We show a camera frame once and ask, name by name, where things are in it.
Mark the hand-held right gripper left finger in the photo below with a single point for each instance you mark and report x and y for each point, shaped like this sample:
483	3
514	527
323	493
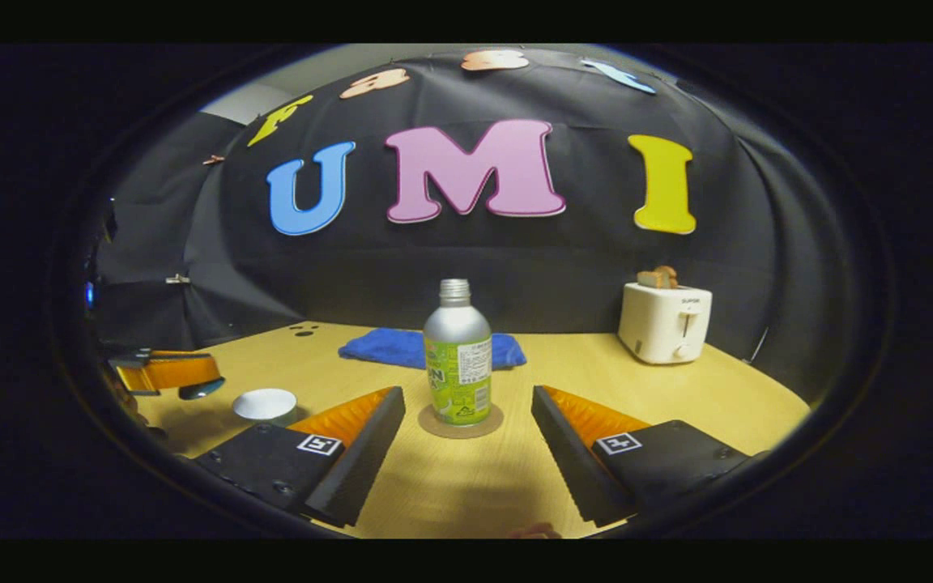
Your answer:
369	461

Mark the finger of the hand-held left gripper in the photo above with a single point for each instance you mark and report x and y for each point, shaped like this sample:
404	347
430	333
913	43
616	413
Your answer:
171	372
130	358

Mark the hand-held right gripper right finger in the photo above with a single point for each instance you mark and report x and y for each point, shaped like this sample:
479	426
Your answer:
568	461

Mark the round cork coaster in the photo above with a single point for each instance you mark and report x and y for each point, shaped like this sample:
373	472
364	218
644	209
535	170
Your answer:
484	427

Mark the silver water bottle green label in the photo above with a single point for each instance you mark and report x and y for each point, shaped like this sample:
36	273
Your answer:
457	356

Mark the silver clip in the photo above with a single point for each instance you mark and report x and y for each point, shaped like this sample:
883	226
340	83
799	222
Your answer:
177	279

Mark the blue cloth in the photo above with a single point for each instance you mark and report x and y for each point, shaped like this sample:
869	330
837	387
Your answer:
377	348

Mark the white toaster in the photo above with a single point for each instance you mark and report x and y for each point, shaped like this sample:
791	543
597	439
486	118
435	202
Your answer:
661	324

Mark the pink clip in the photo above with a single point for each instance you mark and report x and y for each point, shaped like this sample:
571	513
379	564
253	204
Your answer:
213	159

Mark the toast bread slice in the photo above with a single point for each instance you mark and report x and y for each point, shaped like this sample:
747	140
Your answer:
658	278

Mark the black backdrop cloth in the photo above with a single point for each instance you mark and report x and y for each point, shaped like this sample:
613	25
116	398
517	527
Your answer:
515	259

